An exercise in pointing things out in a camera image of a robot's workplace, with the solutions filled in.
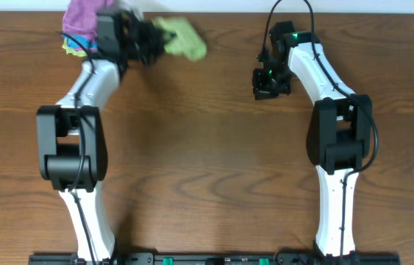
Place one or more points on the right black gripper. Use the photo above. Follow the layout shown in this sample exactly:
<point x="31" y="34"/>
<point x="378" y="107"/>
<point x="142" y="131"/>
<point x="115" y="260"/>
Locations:
<point x="265" y="88"/>

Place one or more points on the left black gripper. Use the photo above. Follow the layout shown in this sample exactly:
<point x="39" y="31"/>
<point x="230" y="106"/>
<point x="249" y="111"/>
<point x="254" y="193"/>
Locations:
<point x="149" y="42"/>

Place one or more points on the green microfiber cloth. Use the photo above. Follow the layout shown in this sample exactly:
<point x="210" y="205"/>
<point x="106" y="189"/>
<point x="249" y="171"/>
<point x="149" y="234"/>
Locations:
<point x="182" y="38"/>

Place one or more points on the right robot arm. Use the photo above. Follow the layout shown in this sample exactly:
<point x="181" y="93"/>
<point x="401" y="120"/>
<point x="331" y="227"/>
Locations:
<point x="339" y="134"/>

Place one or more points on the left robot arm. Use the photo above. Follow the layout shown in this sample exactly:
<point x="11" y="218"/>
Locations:
<point x="72" y="151"/>

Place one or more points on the blue folded cloth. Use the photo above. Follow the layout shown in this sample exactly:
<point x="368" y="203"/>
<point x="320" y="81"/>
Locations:
<point x="76" y="41"/>

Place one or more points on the purple folded cloth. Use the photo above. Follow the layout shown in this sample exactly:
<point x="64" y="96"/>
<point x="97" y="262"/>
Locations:
<point x="80" y="17"/>

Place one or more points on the light green folded cloth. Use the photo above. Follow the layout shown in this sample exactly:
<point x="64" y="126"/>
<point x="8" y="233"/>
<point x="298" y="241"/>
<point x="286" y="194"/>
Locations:
<point x="78" y="52"/>

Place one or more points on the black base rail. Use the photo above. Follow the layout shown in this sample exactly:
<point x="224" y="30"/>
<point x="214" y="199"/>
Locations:
<point x="284" y="258"/>

